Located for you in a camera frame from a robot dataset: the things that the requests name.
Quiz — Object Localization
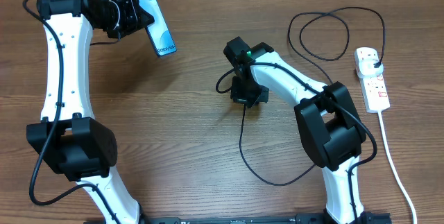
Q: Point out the blue Samsung Galaxy smartphone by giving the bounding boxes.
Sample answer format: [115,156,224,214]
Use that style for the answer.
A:
[139,0,177,57]

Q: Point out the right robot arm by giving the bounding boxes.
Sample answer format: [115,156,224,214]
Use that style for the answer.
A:
[223,37,372,223]

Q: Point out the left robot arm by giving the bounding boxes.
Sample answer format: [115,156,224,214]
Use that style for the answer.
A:
[26,0,154,223]

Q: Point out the white charger plug adapter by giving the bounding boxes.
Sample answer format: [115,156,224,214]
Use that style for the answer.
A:
[357,60,384,79]

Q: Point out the white power strip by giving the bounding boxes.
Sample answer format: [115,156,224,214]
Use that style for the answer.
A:
[354,47,390,113]

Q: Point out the white power strip cord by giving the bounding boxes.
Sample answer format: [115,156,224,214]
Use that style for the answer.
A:
[377,110,418,224]

